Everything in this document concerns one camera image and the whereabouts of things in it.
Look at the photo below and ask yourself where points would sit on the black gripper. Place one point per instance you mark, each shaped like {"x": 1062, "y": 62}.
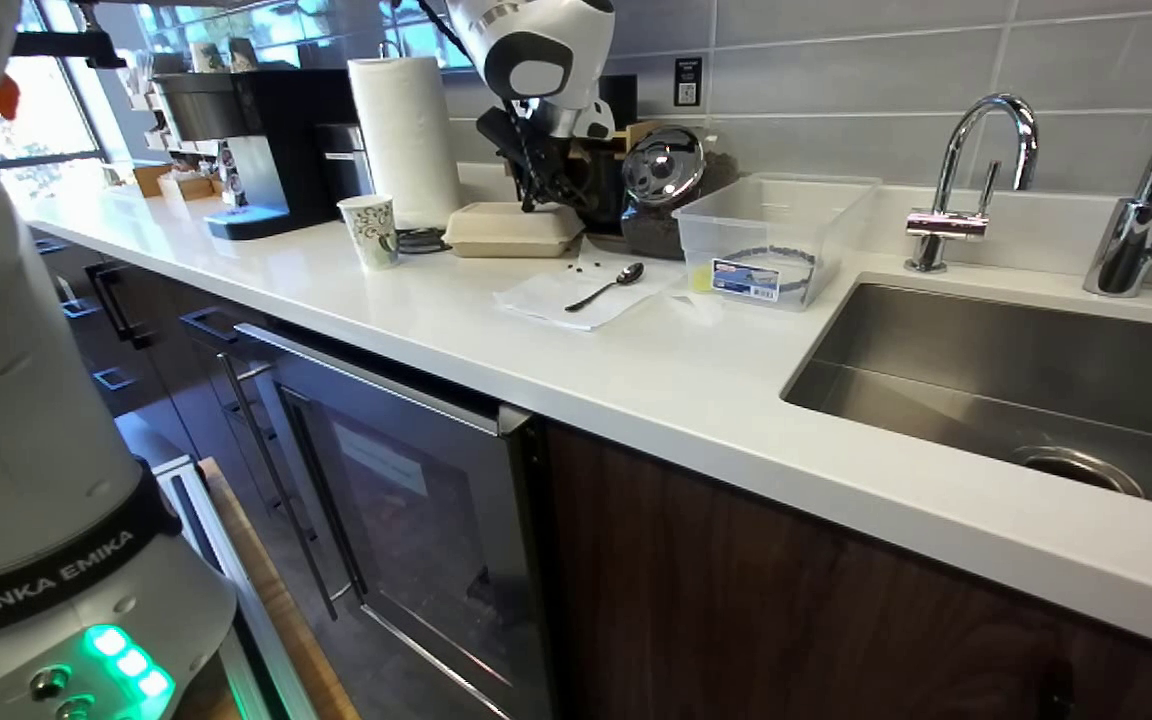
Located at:
{"x": 547, "y": 170}

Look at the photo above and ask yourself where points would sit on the shiny metal kettle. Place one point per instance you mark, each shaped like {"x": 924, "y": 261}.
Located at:
{"x": 667, "y": 164}

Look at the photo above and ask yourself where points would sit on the black coffee machine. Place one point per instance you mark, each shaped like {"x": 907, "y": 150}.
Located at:
{"x": 282, "y": 140}

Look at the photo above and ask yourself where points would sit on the stainless steel sink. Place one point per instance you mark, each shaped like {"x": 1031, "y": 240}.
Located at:
{"x": 1026, "y": 384}

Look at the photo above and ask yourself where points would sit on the white Franka robot base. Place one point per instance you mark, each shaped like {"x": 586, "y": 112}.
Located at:
{"x": 107, "y": 612}

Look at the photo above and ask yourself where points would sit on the dark wood cabinet front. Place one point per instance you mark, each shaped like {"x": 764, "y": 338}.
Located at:
{"x": 679, "y": 596}

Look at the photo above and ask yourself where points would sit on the white paper towel roll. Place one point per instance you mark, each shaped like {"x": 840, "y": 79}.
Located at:
{"x": 405, "y": 134}

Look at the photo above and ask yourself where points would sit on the patterned paper cup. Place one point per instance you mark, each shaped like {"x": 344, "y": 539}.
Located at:
{"x": 370, "y": 230}

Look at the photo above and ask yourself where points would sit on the grey drawer cabinet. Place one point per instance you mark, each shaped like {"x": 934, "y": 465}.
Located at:
{"x": 161, "y": 362}

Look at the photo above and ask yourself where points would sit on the beige disposable lunch pack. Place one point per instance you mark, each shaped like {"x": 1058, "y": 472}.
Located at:
{"x": 503, "y": 230}

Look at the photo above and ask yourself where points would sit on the metal spoon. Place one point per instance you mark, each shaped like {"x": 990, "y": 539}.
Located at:
{"x": 617, "y": 283}

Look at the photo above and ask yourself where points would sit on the wall power outlet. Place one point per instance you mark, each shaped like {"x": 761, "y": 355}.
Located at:
{"x": 691, "y": 82}

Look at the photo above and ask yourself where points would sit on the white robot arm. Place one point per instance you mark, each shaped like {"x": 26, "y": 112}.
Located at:
{"x": 551, "y": 119}

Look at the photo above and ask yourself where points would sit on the under-counter wine fridge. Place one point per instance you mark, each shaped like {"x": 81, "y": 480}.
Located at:
{"x": 418, "y": 489}

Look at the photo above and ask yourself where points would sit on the clear plastic container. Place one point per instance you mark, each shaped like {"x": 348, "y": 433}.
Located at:
{"x": 815, "y": 215}

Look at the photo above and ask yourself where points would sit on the white paper napkin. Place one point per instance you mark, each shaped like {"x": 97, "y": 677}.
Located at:
{"x": 543, "y": 296}

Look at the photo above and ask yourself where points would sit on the wooden chair edge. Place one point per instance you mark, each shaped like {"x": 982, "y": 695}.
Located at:
{"x": 302, "y": 670}

